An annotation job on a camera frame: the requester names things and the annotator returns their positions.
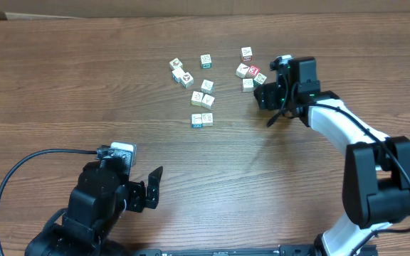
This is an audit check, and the plain wooden block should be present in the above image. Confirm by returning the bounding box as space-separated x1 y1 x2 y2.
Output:
201 113 214 127

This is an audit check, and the wooden block blue side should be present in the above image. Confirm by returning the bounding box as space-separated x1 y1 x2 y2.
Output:
191 114 203 128

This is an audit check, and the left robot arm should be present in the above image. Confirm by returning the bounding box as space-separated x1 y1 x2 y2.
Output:
25 158 163 256

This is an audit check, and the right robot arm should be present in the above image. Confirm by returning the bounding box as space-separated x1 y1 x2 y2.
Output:
253 55 410 256

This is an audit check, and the wooden block teal side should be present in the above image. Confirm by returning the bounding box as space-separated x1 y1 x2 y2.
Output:
253 73 267 86

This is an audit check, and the wooden block pretzel picture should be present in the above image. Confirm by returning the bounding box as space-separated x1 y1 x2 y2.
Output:
242 78 254 92

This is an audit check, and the red block upper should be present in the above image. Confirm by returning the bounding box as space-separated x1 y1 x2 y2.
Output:
246 65 260 78

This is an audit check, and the wooden block brush picture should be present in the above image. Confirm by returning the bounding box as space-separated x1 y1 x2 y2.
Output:
236 63 249 79

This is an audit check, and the wooden block red side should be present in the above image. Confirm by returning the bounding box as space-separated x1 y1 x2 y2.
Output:
241 47 253 62

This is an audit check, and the wooden block ice cream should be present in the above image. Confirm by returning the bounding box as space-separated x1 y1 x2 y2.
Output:
201 94 215 110

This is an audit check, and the wooden block fish picture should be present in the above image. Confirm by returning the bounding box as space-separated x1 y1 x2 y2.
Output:
201 80 214 95

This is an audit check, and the wooden block yellow side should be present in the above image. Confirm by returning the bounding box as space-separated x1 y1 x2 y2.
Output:
191 91 204 106

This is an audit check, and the wooden block green side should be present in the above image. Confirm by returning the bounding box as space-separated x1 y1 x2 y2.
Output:
201 54 212 69

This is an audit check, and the wooden block round picture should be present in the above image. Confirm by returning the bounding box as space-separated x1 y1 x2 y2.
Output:
180 72 194 88

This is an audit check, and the wooden block letter blue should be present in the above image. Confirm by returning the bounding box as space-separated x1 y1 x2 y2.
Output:
172 68 185 83

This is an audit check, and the wooden block brown picture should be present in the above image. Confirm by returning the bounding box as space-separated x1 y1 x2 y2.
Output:
169 58 183 70

